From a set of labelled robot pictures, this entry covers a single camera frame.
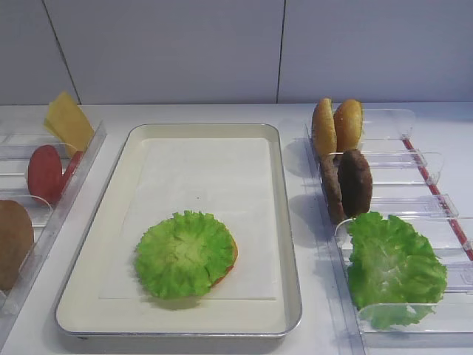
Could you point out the red tomato slice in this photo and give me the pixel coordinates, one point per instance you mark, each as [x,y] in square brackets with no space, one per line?
[44,174]
[75,160]

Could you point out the bottom bun under lettuce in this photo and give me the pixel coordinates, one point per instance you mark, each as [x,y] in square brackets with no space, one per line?
[234,256]

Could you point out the green lettuce leaf on tray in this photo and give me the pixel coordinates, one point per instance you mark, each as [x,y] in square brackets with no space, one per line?
[182,256]

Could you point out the lighter brown meat patty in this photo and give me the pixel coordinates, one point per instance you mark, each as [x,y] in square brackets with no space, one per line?
[329,175]

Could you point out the dark brown meat patty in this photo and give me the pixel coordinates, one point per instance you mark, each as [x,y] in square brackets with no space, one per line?
[355,181]

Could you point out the yellow cheese slices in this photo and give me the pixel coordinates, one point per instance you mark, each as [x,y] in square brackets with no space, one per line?
[67,122]

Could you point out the green lettuce leaf in rack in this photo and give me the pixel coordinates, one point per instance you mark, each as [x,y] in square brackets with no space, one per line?
[394,276]

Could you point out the brown bread slice left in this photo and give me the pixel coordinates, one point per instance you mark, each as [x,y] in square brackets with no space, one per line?
[17,237]

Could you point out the white parchment paper sheet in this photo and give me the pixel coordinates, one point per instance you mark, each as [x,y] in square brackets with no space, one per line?
[229,178]

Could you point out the left golden bun half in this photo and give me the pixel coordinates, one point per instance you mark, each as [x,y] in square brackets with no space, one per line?
[323,128]

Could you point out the golden bun half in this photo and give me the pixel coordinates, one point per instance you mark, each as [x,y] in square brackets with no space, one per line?
[323,128]
[348,121]

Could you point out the right golden bun half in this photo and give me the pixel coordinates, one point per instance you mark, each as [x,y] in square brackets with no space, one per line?
[348,121]

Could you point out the clear acrylic right rack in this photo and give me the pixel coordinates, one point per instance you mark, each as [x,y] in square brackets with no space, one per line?
[404,184]

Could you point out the clear acrylic rack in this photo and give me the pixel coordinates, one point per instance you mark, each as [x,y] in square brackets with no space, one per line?
[404,184]
[47,220]

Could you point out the clear acrylic left rack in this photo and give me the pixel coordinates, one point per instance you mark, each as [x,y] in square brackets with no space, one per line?
[47,220]

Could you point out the metal baking tray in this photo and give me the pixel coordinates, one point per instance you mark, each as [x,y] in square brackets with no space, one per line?
[82,311]

